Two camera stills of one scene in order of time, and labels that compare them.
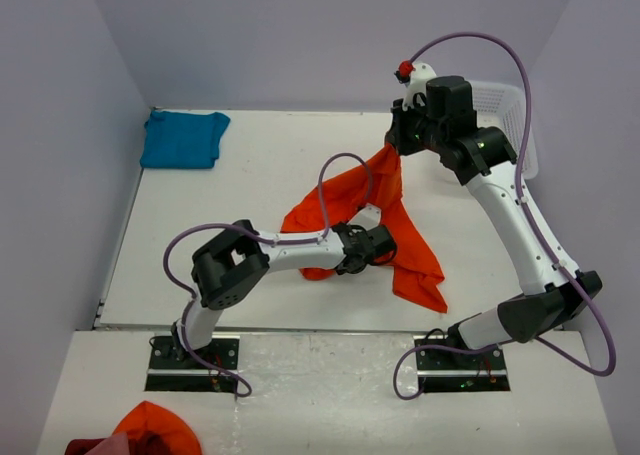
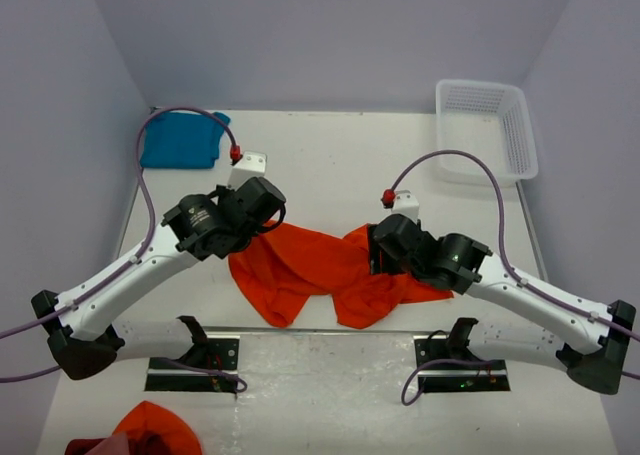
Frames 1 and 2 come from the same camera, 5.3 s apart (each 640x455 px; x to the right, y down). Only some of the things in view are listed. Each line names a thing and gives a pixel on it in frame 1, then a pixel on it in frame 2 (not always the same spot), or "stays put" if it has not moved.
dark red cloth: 82,446 stays put
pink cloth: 115,444 stays put
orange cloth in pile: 153,430 stays put
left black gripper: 356,228 -> 223,192
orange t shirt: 373,182 -> 284,270
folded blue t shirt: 182,141 stays put
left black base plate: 167,372 stays put
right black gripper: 397,135 -> 380,265
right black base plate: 447,371 stays put
